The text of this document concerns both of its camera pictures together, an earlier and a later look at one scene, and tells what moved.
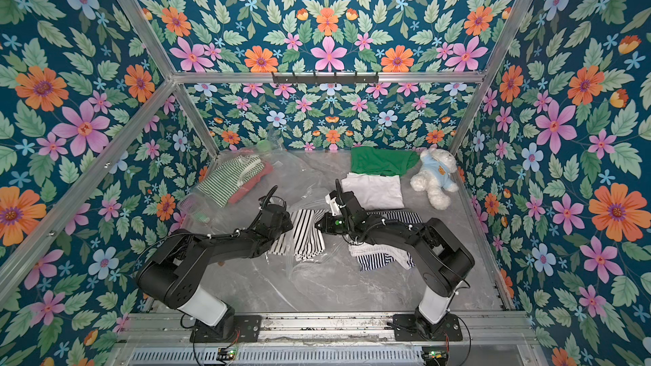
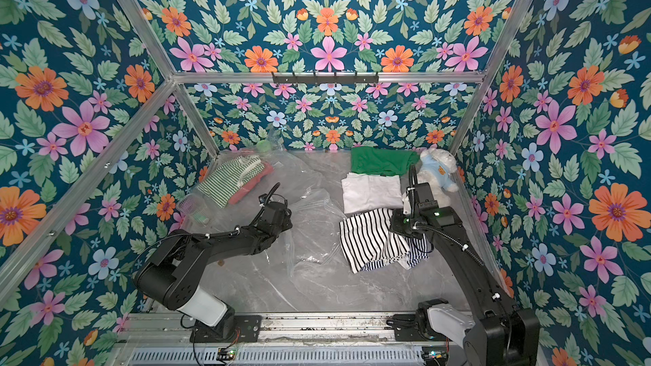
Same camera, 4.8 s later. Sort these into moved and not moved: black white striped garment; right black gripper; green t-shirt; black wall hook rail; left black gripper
Moved: right black gripper; black white striped garment
Not moved: black wall hook rail; green t-shirt; left black gripper
